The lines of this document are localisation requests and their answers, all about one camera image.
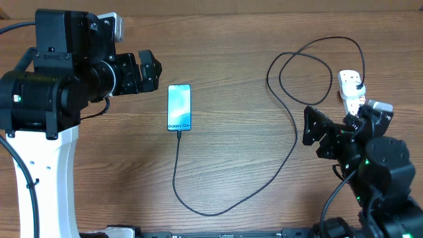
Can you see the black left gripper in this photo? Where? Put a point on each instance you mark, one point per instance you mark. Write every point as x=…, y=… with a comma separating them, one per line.
x=133, y=84

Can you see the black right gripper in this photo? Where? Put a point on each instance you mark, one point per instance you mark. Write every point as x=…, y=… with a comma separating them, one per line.
x=335, y=141

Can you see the blue Samsung Galaxy smartphone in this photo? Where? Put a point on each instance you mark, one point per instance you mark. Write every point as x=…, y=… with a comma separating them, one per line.
x=179, y=113

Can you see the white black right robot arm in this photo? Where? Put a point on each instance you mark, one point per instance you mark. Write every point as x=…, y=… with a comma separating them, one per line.
x=377, y=168

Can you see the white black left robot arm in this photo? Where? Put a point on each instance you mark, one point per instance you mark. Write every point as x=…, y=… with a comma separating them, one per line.
x=74, y=63

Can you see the white charger plug adapter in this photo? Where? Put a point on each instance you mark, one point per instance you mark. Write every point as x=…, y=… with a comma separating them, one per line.
x=351, y=90

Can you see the white power strip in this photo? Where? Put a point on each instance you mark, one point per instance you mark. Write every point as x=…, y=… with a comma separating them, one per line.
x=351, y=106

